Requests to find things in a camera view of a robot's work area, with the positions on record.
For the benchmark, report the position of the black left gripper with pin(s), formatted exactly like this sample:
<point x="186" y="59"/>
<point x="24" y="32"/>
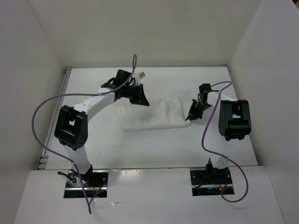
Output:
<point x="140" y="99"/>

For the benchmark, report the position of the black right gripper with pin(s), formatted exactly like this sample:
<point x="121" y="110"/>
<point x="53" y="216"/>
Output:
<point x="193" y="115"/>

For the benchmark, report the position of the white pleated skirt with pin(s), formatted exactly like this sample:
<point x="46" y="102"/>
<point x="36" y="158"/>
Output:
<point x="160" y="114"/>

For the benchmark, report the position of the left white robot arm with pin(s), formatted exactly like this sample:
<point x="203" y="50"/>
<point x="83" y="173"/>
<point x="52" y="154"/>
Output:
<point x="72" y="123"/>

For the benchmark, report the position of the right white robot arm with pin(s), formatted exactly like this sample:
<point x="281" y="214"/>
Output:
<point x="234" y="124"/>

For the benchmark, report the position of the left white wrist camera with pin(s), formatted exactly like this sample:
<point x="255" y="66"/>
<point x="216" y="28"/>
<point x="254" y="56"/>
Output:
<point x="136" y="78"/>

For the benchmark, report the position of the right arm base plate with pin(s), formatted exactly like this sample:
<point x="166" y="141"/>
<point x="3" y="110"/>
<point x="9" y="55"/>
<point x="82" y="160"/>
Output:
<point x="211" y="183"/>

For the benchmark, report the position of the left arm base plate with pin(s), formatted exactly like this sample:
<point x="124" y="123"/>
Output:
<point x="97" y="188"/>

